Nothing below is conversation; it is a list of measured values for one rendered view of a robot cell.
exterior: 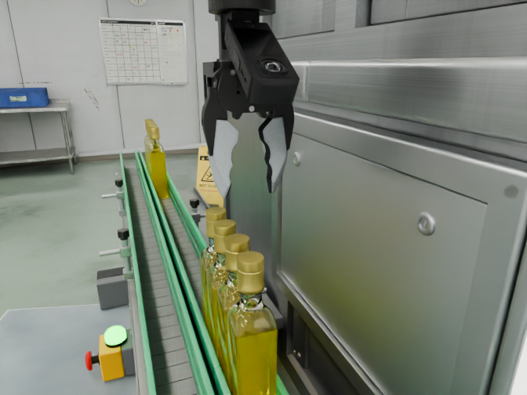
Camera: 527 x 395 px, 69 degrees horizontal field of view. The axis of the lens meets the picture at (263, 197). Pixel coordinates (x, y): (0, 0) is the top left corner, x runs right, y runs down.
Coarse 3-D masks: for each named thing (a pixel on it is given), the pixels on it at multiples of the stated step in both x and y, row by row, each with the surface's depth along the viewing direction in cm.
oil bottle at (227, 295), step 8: (224, 288) 55; (232, 288) 54; (216, 296) 57; (224, 296) 54; (232, 296) 53; (216, 304) 58; (224, 304) 54; (224, 312) 54; (224, 320) 54; (224, 328) 55; (224, 336) 55; (224, 344) 56; (224, 352) 57; (224, 360) 57; (224, 368) 58; (224, 376) 59
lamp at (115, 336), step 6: (108, 330) 82; (114, 330) 82; (120, 330) 82; (108, 336) 81; (114, 336) 81; (120, 336) 81; (126, 336) 84; (108, 342) 81; (114, 342) 81; (120, 342) 82
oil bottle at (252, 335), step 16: (240, 320) 48; (256, 320) 49; (272, 320) 50; (240, 336) 48; (256, 336) 49; (272, 336) 50; (240, 352) 49; (256, 352) 50; (272, 352) 51; (240, 368) 50; (256, 368) 51; (272, 368) 51; (240, 384) 51; (256, 384) 51; (272, 384) 52
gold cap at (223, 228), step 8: (216, 224) 58; (224, 224) 58; (232, 224) 58; (216, 232) 58; (224, 232) 57; (232, 232) 58; (216, 240) 58; (224, 240) 58; (216, 248) 59; (224, 248) 58
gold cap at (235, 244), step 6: (234, 234) 54; (240, 234) 54; (228, 240) 53; (234, 240) 53; (240, 240) 53; (246, 240) 53; (228, 246) 52; (234, 246) 52; (240, 246) 52; (246, 246) 53; (228, 252) 53; (234, 252) 52; (240, 252) 52; (228, 258) 53; (234, 258) 53; (228, 264) 53; (234, 264) 53; (234, 270) 53
